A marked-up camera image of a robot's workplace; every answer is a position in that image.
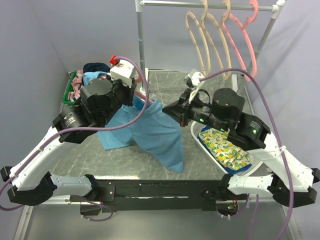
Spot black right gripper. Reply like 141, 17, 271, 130
162, 87, 229, 133

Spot light blue shorts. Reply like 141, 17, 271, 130
82, 71, 185, 173

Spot pink hanger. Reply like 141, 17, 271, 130
221, 0, 259, 83
134, 75, 154, 105

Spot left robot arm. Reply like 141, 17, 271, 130
0, 78, 137, 206

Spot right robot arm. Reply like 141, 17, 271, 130
162, 88, 320, 208

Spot beige hanger right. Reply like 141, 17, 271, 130
200, 0, 233, 81

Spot beige hanger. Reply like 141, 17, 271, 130
185, 0, 212, 76
200, 0, 233, 81

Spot beige hanger left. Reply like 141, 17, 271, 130
185, 0, 212, 76

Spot white perforated laundry basket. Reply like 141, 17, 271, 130
190, 121, 263, 176

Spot pink patterned cloth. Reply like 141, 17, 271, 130
67, 69, 83, 102

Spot green plastic tray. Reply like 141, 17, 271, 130
62, 70, 83, 106

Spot navy blue garment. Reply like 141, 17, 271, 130
82, 62, 111, 73

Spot lemon print cloth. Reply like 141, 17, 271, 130
197, 126, 252, 174

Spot white clothes rack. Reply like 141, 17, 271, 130
134, 0, 286, 101

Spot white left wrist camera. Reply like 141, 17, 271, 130
109, 55, 136, 88

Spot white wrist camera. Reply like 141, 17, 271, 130
109, 55, 136, 88
184, 69, 204, 88

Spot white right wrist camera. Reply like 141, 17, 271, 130
184, 69, 204, 88

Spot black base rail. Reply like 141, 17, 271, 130
68, 178, 248, 216

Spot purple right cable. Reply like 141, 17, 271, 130
198, 68, 293, 240

